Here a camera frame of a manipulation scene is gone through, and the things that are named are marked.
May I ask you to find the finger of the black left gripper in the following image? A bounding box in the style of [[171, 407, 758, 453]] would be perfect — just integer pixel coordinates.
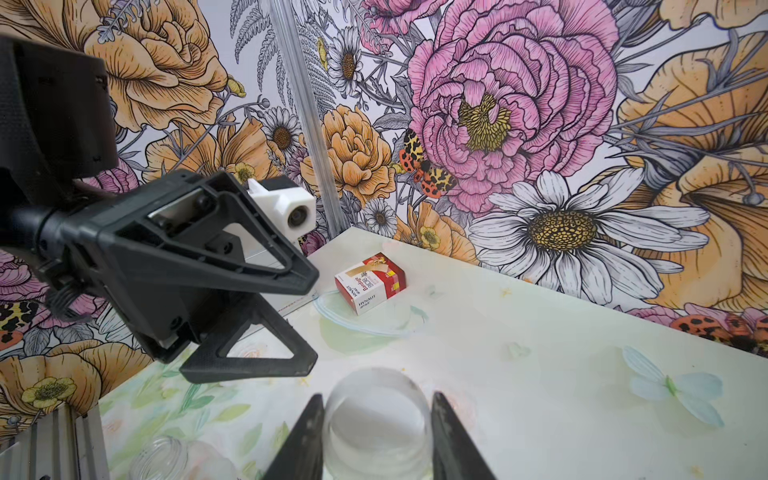
[[179, 294, 318, 384]]

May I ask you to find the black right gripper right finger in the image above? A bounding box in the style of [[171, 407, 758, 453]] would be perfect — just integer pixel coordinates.
[[431, 391, 496, 480]]

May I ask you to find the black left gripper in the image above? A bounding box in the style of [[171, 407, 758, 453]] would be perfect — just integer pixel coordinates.
[[1, 172, 319, 362]]

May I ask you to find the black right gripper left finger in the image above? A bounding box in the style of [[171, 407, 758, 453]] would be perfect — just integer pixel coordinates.
[[262, 394, 325, 480]]

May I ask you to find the clear bottle white label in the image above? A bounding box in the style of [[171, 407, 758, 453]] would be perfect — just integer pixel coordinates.
[[128, 436, 239, 480]]

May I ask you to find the red cigarette box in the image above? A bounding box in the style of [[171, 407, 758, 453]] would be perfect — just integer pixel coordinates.
[[334, 252, 408, 316]]

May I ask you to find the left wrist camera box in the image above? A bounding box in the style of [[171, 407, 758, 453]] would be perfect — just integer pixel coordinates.
[[245, 176, 317, 246]]

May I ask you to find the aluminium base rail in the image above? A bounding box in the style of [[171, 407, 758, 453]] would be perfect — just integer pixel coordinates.
[[1, 404, 110, 480]]

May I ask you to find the left aluminium corner post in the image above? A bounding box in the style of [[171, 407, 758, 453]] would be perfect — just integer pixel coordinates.
[[267, 0, 350, 239]]

